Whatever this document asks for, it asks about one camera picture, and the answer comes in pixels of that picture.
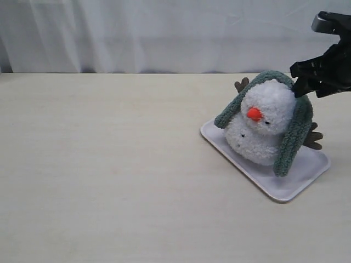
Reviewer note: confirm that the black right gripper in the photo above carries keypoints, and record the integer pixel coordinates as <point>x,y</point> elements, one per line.
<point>333,69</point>

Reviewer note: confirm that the green knitted scarf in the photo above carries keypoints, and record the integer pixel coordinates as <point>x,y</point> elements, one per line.
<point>290,137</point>

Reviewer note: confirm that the white plush snowman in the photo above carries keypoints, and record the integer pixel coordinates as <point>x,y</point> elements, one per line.
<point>263,123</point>

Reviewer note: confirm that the white rectangular plastic tray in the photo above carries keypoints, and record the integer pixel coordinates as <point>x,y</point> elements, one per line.
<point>307,166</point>

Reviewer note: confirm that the white background curtain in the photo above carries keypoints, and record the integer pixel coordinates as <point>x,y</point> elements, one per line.
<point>160,36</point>

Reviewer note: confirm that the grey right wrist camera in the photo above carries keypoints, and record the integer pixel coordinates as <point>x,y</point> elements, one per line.
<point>331,23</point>

